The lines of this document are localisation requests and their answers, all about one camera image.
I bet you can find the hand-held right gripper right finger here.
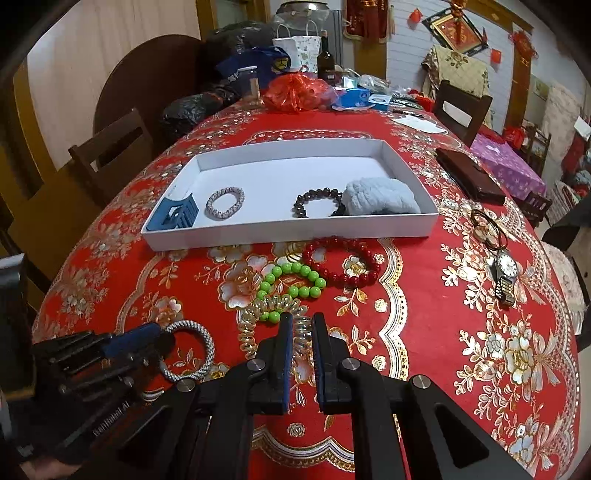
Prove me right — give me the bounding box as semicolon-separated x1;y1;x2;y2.
311;313;532;480

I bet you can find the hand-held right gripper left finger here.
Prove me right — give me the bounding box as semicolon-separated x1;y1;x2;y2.
115;311;295;480

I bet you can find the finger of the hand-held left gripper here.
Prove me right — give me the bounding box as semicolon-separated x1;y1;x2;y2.
32;323;161;365
60;337;175;398

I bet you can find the clear spiral hair tie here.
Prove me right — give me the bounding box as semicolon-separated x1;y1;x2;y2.
238;295;315;361

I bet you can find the grey beaded bracelet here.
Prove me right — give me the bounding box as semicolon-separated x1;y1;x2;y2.
159;320;215;383
205;187;245;219

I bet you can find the blue hair claw clip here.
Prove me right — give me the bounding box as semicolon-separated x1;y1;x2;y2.
148;193;198;232

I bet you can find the dark bead bracelet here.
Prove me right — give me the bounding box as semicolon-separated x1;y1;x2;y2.
292;187;347;219

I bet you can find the light blue fluffy scrunchie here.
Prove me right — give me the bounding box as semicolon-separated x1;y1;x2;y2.
344;178;422;216

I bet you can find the white cardboard tray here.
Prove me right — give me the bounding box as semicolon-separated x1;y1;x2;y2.
141;138;439;252

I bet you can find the person's left hand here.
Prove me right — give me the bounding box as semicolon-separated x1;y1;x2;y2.
21;464;79;480

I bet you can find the red floral tablecloth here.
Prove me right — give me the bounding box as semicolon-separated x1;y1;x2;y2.
32;104;580;480

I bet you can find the light wooden chair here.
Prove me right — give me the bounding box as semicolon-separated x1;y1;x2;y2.
9;108;155;278

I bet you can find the metal wristwatch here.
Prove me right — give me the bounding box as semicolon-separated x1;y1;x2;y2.
489;249;518;306

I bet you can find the black plastic bag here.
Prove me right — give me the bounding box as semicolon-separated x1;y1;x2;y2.
203;21;278;61
159;90;241;144

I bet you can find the brown leather wallet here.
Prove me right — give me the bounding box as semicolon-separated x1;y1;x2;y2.
435;148;506;206

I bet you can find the white paper sheet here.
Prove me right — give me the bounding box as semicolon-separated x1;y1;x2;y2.
392;114;446;136

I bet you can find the red plastic bag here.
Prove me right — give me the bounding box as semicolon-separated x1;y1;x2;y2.
262;73;338;113

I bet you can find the blue tissue pack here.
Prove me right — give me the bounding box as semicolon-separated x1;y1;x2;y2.
332;88;393;112

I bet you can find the small dark wooden chair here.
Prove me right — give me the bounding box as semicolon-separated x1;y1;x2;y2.
524;191;552;227

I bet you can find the round brown table top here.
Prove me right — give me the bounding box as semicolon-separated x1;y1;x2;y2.
92;34;204;139

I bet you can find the glass jar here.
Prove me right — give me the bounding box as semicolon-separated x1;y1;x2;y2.
238;66;259;104

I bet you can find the purple tablecloth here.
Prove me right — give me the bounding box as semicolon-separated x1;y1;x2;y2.
470;134;548;201

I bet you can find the clear plastic bag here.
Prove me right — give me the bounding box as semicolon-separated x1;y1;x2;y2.
342;74;391;93

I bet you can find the blue fabric bag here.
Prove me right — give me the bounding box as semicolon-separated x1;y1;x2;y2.
215;46;291;90

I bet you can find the dark wine bottle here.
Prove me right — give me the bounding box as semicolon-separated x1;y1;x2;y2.
317;30;335;81

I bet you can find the brown wooden chair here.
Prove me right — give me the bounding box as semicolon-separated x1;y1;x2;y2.
524;122;552;176

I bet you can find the white paper gift bag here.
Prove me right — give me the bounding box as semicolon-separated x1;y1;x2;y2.
272;21;321;72

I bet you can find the beige floral hanging cloth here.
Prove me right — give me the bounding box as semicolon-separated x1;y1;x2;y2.
421;45;491;100

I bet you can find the red hanging banner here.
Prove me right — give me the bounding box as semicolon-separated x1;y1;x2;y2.
344;0;395;44

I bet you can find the metal basin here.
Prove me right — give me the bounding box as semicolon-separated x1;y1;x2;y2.
277;0;331;24

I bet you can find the green bead bracelet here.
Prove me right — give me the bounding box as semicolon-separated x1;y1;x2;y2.
256;263;329;324

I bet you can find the red bead bracelet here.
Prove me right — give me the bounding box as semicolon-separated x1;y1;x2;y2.
301;236;384;289

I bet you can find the red framed wall decoration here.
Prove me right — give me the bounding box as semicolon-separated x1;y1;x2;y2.
427;7;490;58

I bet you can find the red knot wall ornament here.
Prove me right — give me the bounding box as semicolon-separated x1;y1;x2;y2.
508;30;539;61

